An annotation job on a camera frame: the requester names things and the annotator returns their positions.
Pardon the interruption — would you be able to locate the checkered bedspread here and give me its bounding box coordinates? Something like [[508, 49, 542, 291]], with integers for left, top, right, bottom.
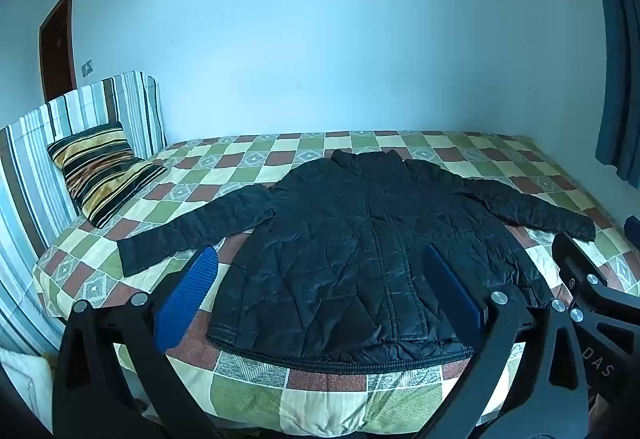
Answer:
[[33, 130, 640, 434]]

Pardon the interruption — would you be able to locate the black quilted jacket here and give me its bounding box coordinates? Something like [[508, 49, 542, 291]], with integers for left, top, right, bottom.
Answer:
[[117, 149, 597, 366]]

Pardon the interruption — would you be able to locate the brown wooden door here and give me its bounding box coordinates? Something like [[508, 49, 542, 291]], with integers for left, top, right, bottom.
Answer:
[[39, 0, 78, 104]]

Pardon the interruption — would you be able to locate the white quilted cloth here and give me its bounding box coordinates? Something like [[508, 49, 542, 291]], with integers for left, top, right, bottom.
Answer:
[[0, 348, 55, 436]]

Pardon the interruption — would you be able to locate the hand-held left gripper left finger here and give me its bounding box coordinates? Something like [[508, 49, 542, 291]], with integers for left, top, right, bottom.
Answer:
[[52, 245, 227, 439]]

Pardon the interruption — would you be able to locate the blue curtain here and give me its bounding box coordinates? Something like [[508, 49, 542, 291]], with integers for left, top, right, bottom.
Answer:
[[575, 0, 640, 190]]

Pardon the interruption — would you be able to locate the striped upholstered headboard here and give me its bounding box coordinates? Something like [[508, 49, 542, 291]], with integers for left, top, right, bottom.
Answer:
[[0, 71, 168, 360]]

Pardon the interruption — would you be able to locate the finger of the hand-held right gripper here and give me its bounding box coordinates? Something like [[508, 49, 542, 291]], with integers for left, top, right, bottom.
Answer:
[[552, 232, 640, 311]]

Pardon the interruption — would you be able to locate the striped yellow black pillow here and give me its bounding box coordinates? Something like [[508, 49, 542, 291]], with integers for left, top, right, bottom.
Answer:
[[47, 121, 168, 229]]

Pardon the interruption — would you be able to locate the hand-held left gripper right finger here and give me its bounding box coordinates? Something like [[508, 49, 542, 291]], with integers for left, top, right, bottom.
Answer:
[[414, 243, 594, 439]]

